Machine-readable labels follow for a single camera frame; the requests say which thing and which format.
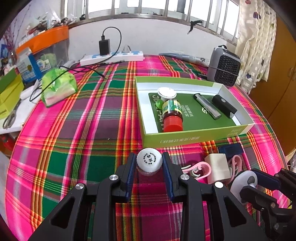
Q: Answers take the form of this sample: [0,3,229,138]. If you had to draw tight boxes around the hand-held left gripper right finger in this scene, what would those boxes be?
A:
[161,152,270,241]

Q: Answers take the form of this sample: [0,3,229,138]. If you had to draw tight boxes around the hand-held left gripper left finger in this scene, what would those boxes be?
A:
[28,152,137,241]

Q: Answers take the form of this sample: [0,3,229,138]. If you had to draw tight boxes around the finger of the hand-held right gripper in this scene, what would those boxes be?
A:
[239,185,278,213]
[252,168,296,200]

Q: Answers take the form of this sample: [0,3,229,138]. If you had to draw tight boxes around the white round gadget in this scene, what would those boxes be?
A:
[230,171,258,204]

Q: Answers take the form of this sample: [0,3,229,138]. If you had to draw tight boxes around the white bottle cap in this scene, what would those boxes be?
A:
[136,148,163,176]

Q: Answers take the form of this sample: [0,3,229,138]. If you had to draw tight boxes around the pink plastic clip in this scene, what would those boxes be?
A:
[228,155,243,183]
[181,161,212,180]

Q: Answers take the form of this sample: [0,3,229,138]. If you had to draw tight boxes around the green cardboard box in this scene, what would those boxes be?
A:
[135,76,255,151]

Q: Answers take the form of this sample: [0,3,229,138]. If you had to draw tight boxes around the white USB charger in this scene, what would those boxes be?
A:
[204,153,233,184]

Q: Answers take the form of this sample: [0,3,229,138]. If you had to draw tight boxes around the blue USB hub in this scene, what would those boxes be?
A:
[218,143,244,160]

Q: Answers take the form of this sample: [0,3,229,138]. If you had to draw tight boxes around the brown bottle red cap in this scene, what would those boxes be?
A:
[161,98,184,132]

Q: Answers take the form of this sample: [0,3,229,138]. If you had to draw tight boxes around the silver metal flashlight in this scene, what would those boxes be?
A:
[193,93,222,120]

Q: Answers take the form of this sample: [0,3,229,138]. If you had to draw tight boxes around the white green bottle stopper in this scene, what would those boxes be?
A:
[154,87,177,109]

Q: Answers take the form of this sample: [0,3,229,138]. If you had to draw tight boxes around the black bike light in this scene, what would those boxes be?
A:
[212,94,238,119]

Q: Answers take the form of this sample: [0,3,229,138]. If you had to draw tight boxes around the pink green plaid tablecloth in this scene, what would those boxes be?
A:
[5,54,288,241]

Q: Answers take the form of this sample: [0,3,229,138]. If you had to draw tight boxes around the wooden wardrobe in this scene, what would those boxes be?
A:
[250,16,296,163]

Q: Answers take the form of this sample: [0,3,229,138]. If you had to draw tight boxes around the green tissue pack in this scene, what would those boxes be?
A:
[41,68,78,108]

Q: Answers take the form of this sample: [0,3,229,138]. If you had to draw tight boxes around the white power strip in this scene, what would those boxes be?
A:
[80,50,144,66]

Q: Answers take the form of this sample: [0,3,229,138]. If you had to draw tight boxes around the grey space heater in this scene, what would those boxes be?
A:
[206,45,242,87]

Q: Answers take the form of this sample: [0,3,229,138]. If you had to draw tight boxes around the black power adapter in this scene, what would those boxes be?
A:
[99,35,111,56]

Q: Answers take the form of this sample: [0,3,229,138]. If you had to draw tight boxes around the grey scissors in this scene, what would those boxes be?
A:
[2,102,20,129]

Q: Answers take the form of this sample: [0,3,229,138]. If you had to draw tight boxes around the cream patterned curtain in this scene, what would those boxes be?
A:
[235,0,278,94]

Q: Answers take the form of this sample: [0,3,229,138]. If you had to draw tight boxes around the yellow green flat box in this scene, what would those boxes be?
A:
[0,76,25,121]

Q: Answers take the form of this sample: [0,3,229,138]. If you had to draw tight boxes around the blue white carton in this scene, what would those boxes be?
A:
[16,47,43,84]

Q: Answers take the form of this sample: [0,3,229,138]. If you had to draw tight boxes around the dark green flat box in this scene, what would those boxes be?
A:
[0,68,20,93]

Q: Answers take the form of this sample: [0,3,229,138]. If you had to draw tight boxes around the metal window grille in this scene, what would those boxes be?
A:
[62,0,240,45]

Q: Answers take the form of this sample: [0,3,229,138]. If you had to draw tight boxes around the orange lidded storage bin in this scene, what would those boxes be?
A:
[15,25,70,70]

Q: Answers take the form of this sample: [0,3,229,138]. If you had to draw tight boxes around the black charging cable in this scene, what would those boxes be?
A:
[29,27,122,102]

